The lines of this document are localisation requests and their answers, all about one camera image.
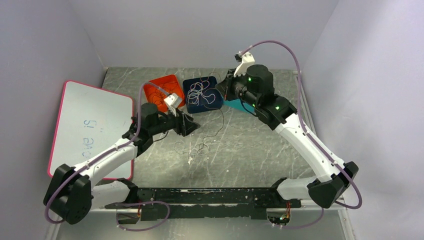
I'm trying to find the orange plastic bin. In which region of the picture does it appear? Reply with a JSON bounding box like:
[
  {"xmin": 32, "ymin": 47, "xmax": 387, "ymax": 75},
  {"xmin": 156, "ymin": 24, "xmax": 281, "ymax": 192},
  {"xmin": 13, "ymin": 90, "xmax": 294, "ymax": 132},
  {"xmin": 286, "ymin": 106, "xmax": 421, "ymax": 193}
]
[{"xmin": 143, "ymin": 74, "xmax": 185, "ymax": 113}]

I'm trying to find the pink framed whiteboard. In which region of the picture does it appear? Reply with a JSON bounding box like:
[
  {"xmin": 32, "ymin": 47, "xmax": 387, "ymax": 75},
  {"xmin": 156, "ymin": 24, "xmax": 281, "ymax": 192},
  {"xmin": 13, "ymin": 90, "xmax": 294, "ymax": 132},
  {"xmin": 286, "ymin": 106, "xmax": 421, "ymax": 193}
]
[{"xmin": 47, "ymin": 80, "xmax": 134, "ymax": 177}]

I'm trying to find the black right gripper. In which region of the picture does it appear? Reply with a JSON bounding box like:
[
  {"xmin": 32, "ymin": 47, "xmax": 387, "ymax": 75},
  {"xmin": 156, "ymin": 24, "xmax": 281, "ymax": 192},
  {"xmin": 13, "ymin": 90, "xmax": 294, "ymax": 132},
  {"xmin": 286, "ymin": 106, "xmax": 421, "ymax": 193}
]
[{"xmin": 215, "ymin": 67, "xmax": 260, "ymax": 109}]

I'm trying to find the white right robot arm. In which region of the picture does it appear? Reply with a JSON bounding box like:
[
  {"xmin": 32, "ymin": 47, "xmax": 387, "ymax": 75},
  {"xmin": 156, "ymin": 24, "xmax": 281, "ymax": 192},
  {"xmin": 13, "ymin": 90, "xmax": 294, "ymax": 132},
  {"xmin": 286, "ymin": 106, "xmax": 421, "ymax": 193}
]
[{"xmin": 216, "ymin": 64, "xmax": 359, "ymax": 209}]

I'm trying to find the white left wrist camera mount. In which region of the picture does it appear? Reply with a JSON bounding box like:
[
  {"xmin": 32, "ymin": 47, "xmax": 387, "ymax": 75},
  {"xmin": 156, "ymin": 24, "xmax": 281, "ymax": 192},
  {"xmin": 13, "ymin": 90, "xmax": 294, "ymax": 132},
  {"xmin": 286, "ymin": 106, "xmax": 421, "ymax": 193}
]
[{"xmin": 163, "ymin": 93, "xmax": 183, "ymax": 117}]

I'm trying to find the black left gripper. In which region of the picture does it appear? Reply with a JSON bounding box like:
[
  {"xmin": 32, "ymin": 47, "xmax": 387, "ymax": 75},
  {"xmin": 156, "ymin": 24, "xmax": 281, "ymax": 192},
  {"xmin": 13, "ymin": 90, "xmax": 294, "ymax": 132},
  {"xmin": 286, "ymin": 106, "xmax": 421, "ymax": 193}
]
[{"xmin": 149, "ymin": 105, "xmax": 201, "ymax": 137}]

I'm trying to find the dark blue plastic bin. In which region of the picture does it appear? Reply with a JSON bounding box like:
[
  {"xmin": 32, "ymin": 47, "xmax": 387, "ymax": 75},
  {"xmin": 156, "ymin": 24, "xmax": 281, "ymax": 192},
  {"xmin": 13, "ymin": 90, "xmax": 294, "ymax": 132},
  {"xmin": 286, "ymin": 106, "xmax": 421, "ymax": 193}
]
[{"xmin": 182, "ymin": 76, "xmax": 224, "ymax": 114}]

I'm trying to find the white thin cable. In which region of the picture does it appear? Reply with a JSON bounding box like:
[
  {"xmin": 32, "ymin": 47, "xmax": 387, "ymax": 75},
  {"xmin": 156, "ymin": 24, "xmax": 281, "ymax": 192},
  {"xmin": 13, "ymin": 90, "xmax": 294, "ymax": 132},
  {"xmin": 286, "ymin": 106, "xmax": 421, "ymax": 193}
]
[
  {"xmin": 186, "ymin": 82, "xmax": 216, "ymax": 109},
  {"xmin": 187, "ymin": 80, "xmax": 217, "ymax": 107}
]

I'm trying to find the teal plastic bin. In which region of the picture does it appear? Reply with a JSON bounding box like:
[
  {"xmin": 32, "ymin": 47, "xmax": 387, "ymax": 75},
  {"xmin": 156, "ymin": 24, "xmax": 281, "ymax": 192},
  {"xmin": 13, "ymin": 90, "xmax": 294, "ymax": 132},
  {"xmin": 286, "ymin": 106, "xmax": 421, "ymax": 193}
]
[{"xmin": 223, "ymin": 100, "xmax": 247, "ymax": 113}]

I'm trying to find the dark brown thin cable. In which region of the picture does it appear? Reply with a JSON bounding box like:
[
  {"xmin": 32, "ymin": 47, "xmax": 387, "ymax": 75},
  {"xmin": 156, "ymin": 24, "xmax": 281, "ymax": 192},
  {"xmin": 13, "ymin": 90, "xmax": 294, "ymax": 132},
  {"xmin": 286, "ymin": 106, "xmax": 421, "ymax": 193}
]
[
  {"xmin": 150, "ymin": 84, "xmax": 180, "ymax": 109},
  {"xmin": 155, "ymin": 82, "xmax": 178, "ymax": 99}
]

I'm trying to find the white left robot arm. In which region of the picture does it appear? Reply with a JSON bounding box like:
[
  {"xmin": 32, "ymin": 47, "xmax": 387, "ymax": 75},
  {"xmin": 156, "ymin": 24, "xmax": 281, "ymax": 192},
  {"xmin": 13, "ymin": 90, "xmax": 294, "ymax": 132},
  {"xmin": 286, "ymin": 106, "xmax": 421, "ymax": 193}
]
[{"xmin": 43, "ymin": 103, "xmax": 200, "ymax": 225}]

